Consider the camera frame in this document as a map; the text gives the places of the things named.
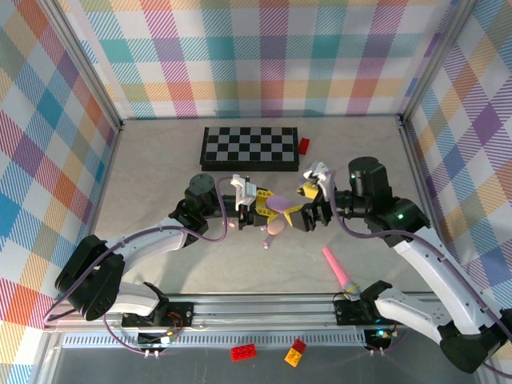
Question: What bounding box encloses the pink-lilac earbud charging case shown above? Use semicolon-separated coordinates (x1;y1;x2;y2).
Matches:
266;194;294;213

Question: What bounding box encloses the pink toy microphone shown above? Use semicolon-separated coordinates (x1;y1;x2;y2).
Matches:
322;246;361;301

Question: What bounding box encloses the black grey folding chessboard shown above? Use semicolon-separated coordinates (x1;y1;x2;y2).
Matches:
198;126;301;173

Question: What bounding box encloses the large red toy brick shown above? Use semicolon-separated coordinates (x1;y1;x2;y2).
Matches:
230;343;257;362

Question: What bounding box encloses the small black controller board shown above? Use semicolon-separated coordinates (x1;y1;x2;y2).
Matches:
364;328;401;349
138;330;180;348

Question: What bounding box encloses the orange toy brick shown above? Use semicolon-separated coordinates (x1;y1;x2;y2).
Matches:
284;346;304;367

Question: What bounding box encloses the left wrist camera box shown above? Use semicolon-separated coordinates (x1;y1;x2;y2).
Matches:
230;174;258;211

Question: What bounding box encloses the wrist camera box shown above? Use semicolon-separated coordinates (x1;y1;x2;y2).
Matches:
230;174;258;211
302;161;335;189

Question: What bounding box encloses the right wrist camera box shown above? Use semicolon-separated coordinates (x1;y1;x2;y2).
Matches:
302;161;335;189

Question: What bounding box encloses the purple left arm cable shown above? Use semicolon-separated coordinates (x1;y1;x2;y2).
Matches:
42;178;241;355

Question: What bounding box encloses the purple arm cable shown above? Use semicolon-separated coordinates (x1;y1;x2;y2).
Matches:
326;170;512;381
42;178;241;355

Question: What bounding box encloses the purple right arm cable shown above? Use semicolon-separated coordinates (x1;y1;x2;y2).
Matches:
326;170;512;381

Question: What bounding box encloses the aluminium side rail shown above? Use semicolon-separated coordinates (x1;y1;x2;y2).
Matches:
395;115;461;295
50;119;127;309

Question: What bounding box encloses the wide aluminium frame rail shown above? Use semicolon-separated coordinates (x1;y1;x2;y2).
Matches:
43;294;487;333

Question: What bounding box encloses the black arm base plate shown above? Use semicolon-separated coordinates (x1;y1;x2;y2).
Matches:
334;299;409;326
122;302;195;329

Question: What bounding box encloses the white slotted cable duct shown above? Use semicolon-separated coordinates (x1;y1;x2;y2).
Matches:
62;334;371;350

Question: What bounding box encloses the aluminium frame post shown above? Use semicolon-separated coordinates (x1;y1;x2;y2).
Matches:
394;0;483;127
38;0;126;133

